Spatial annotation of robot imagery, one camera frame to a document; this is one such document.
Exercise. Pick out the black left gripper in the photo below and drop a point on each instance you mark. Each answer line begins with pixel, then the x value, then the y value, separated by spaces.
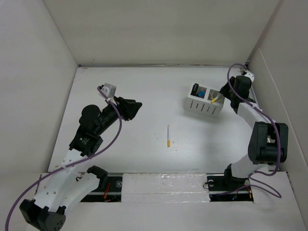
pixel 127 108

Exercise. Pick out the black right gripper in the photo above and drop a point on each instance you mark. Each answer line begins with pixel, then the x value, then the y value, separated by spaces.
pixel 224 90

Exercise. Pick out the blue cap black highlighter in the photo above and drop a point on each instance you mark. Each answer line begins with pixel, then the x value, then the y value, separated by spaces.
pixel 201 94

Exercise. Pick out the yellow cap black highlighter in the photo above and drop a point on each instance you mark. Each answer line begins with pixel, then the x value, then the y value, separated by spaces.
pixel 194 89

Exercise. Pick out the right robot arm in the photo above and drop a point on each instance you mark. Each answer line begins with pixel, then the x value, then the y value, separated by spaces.
pixel 237 173

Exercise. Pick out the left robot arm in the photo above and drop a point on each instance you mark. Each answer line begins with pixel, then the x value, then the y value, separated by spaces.
pixel 48 209

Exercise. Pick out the white pen holder box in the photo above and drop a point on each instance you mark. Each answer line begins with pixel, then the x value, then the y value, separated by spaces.
pixel 203 106

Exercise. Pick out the white foam block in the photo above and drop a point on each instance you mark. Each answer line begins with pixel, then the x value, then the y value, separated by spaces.
pixel 164 188

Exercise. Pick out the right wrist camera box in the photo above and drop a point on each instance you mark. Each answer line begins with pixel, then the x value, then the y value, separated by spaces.
pixel 249 75

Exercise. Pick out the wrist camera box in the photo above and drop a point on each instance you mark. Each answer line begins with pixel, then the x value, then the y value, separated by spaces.
pixel 249 75
pixel 107 90

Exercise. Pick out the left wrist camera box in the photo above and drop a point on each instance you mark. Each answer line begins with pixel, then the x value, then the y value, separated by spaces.
pixel 107 90

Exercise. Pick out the aluminium rail right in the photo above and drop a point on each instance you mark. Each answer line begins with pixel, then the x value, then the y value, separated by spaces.
pixel 252 96

